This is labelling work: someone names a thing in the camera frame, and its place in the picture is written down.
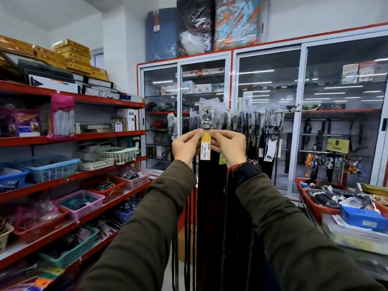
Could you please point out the person's right hand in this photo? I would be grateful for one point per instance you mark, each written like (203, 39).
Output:
(232, 148)

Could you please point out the person's left hand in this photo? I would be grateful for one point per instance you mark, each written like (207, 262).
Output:
(183, 148)

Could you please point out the person's left thumb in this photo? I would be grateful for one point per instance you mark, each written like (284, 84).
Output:
(195, 133)

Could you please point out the person's right thumb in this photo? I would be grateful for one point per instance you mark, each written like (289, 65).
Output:
(218, 133)

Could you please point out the yellow price tag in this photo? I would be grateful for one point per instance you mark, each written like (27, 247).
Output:
(205, 150)

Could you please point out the black belt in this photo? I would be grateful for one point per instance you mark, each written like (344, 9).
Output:
(210, 209)

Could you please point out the person's left forearm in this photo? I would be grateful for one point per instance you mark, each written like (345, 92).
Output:
(145, 233)

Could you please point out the person's right forearm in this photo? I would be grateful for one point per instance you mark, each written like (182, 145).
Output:
(291, 239)

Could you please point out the green hang tag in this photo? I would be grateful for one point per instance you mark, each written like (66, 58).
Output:
(222, 159)

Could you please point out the red cap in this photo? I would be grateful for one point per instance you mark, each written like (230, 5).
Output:
(158, 124)

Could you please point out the row of hanging black belts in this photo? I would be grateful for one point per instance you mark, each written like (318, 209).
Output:
(257, 124)

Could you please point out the white hang tag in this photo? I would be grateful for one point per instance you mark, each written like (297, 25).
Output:
(270, 151)

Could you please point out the white carton box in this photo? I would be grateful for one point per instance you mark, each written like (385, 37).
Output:
(127, 118)

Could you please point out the pale pink basket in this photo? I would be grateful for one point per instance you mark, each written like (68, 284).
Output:
(136, 180)

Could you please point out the white green woven basket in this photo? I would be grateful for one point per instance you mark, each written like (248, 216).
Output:
(119, 155)

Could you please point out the red metal shelving unit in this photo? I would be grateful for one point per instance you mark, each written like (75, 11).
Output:
(100, 100)

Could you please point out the flat white basket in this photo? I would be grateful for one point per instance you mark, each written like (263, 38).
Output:
(95, 165)

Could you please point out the blue basket with small items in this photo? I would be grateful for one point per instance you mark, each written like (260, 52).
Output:
(124, 213)

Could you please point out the red basket with pens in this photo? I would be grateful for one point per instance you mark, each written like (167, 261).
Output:
(104, 190)

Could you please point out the black white wrapped mattress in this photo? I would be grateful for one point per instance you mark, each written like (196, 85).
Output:
(195, 24)

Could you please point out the orange blue patterned wrapped mattress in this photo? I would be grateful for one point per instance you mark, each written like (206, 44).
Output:
(236, 22)

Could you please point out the glass door display cabinet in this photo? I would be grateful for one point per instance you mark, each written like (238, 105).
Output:
(333, 124)

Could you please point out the yellow sign card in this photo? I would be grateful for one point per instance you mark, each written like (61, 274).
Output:
(338, 146)

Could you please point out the large red crate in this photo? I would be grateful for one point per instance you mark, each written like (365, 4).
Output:
(318, 210)

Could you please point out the pink plastic packet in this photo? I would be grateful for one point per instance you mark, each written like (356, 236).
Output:
(62, 118)

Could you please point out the purple pink basket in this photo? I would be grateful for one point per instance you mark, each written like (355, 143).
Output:
(81, 207)

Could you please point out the pale green boxed item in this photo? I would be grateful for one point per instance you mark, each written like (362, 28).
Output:
(350, 73)

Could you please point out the stack of gold boxes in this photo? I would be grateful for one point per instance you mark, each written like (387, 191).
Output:
(71, 59)

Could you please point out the large light blue basket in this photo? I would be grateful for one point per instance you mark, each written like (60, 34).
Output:
(50, 169)

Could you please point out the stack of black white boxes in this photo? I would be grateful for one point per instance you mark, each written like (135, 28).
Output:
(54, 80)

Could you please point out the red white boxed item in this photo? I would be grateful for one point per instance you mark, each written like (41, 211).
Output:
(366, 71)

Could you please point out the blue cardboard box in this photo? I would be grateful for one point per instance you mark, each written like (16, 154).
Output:
(362, 218)

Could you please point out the clear plastic container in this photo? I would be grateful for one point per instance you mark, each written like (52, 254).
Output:
(351, 236)

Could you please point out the purple box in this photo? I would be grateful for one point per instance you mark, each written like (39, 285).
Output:
(26, 122)

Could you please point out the teal basket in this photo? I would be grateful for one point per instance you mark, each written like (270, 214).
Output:
(72, 251)

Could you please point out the red basket with packets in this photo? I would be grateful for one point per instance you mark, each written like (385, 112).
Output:
(41, 228)

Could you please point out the small dark blue basket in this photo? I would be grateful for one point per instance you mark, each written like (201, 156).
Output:
(13, 178)

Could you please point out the beige basket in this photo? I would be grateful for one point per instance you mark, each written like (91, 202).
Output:
(4, 239)

